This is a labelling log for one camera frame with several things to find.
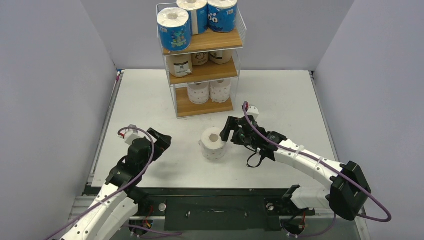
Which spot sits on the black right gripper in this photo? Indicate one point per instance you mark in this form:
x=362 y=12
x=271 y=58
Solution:
x=238 y=131

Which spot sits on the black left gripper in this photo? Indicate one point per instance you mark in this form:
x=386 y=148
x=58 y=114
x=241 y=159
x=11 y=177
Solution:
x=161 y=144

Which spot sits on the white dotted roll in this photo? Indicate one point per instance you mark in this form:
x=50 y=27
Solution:
x=220 y=90
x=198 y=93

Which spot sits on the white wire wooden shelf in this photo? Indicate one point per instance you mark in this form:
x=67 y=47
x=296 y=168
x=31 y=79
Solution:
x=210 y=71

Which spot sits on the brown paper roll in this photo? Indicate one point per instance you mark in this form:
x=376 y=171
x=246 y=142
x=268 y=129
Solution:
x=221 y=57

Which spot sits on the brown cartoon printed roll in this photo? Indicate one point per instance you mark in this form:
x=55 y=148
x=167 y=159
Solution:
x=200 y=58

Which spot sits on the blue white roll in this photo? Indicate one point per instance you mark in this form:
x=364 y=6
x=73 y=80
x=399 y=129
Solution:
x=198 y=14
x=222 y=15

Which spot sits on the blue roll edge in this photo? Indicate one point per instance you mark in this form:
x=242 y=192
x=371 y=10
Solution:
x=174 y=28

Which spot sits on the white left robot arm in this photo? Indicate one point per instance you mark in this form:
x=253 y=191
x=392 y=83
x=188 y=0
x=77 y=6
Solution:
x=119 y=197

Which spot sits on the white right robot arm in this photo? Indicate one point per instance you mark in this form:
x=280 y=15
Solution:
x=344 y=186

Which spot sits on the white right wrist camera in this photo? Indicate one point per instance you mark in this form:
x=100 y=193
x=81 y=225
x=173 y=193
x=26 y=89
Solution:
x=253 y=111

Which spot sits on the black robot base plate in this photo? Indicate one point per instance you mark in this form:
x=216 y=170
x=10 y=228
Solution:
x=216 y=209

